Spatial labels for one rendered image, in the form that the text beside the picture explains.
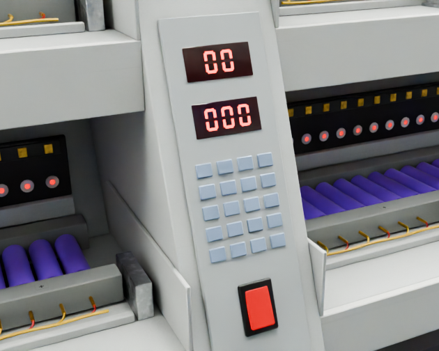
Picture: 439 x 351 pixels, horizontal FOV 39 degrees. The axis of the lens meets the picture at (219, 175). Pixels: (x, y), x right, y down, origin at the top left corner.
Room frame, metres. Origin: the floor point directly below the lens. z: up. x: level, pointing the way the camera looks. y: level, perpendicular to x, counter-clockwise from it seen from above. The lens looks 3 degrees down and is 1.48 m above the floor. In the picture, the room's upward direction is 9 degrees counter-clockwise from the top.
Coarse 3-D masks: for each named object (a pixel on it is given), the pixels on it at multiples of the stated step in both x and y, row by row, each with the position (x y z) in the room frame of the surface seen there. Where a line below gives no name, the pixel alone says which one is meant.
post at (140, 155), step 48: (144, 0) 0.38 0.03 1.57; (192, 0) 0.39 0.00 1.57; (240, 0) 0.41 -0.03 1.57; (144, 48) 0.38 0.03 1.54; (144, 96) 0.39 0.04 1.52; (96, 144) 0.56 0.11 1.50; (144, 144) 0.41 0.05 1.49; (288, 144) 0.41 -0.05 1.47; (144, 192) 0.43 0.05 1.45; (288, 192) 0.41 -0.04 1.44; (192, 240) 0.38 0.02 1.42; (192, 288) 0.38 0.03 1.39; (192, 336) 0.38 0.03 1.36
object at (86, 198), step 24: (432, 72) 0.72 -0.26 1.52; (288, 96) 0.64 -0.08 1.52; (312, 96) 0.66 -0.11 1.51; (72, 120) 0.56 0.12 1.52; (72, 144) 0.56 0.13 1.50; (72, 168) 0.56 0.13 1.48; (96, 168) 0.57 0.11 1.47; (72, 192) 0.56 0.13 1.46; (96, 192) 0.56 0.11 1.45; (96, 216) 0.56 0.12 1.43
